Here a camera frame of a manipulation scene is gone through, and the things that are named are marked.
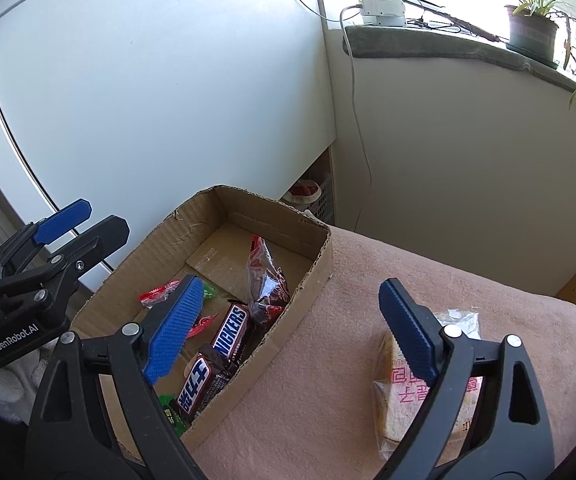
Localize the brown chocolate bar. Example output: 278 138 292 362
210 301 253 366
175 352 239 421

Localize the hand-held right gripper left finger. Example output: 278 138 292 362
26 276 209 480

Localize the grey window sill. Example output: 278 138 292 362
344 22 576 111

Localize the large clear brown cake packet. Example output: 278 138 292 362
246 235 289 331

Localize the brown cardboard box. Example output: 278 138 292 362
70 185 333 453

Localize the potted spider plant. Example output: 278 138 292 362
468 0 576 131

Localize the red chocolate cake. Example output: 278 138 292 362
139 282 219 338

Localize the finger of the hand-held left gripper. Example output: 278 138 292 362
0 215 131 312
0 199 92 275

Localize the white wardrobe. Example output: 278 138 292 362
0 0 339 293

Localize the dark thin stick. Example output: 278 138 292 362
400 0 506 43

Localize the white cable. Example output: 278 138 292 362
339 4 373 233

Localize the dark green candy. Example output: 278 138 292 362
159 394 191 436

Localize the sliced bread bag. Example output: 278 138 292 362
373 307 484 461

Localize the white power adapter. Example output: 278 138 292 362
358 0 406 26

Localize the white plastic basket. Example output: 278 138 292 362
280 177 333 223

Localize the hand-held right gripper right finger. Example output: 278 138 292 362
375 277 569 480

